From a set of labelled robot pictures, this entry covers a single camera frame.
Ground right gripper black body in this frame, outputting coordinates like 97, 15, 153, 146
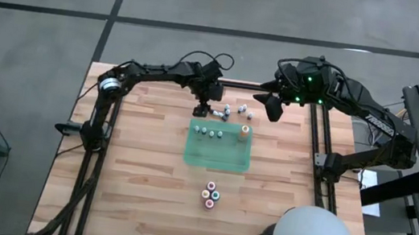
270, 59, 310, 106

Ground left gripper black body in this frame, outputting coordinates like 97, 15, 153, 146
189, 75, 227, 106

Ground pale orange bottle yellow bands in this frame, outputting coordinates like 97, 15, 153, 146
236, 123, 253, 143

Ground green translucent plastic bin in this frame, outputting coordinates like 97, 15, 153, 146
181, 117, 257, 175

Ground white paper sheet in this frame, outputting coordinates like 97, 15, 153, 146
352, 169, 387, 218

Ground black support beam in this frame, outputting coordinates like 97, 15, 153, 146
358, 164, 419, 214

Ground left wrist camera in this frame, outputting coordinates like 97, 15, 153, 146
198, 57, 227, 83

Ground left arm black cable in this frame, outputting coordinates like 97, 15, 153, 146
173, 46, 237, 79

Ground black cable bundle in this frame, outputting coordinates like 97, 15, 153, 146
31, 139, 103, 235

